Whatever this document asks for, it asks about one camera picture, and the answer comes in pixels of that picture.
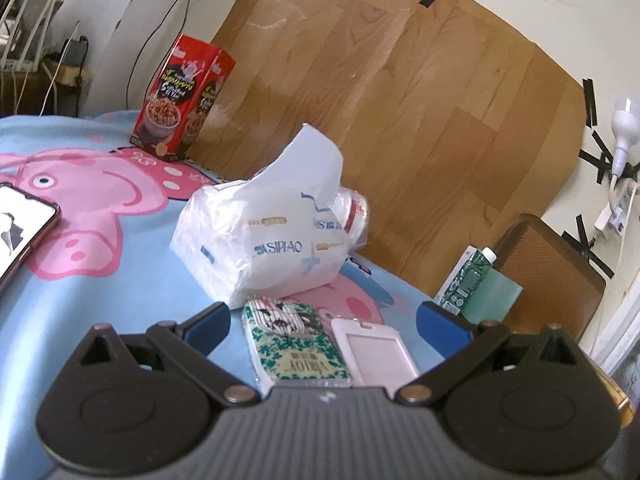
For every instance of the wood pattern wall sheet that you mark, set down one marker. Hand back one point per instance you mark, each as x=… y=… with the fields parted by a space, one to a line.
x=400 y=110

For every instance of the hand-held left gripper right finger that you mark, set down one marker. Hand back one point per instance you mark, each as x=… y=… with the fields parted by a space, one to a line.
x=442 y=325

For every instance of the green patterned tissue packet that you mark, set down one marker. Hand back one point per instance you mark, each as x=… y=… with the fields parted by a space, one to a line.
x=295 y=350

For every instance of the white light bulb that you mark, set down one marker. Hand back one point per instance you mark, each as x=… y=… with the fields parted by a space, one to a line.
x=625 y=125

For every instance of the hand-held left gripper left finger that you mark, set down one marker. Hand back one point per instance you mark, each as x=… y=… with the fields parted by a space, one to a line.
x=210 y=327

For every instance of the green carton with white cap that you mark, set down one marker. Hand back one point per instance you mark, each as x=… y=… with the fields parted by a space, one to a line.
x=462 y=285

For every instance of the wooden chair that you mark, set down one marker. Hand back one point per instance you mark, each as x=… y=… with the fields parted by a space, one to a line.
x=550 y=270

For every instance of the pink card holder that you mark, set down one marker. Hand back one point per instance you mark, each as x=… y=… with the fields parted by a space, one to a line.
x=372 y=355

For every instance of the white plastic tissue pack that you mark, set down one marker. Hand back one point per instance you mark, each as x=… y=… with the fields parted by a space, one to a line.
x=260 y=240

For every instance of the red cereal box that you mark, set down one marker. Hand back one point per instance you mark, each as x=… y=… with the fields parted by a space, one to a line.
x=167 y=105

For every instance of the black power adapter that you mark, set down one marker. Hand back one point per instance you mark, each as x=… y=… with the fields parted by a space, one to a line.
x=76 y=51

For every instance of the smartphone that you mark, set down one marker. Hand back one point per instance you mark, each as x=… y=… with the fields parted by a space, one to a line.
x=20 y=232

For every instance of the white power strip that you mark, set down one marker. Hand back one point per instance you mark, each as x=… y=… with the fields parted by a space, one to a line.
x=617 y=210

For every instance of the printed blue cartoon blanket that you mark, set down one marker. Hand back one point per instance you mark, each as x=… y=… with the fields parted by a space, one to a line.
x=100 y=310

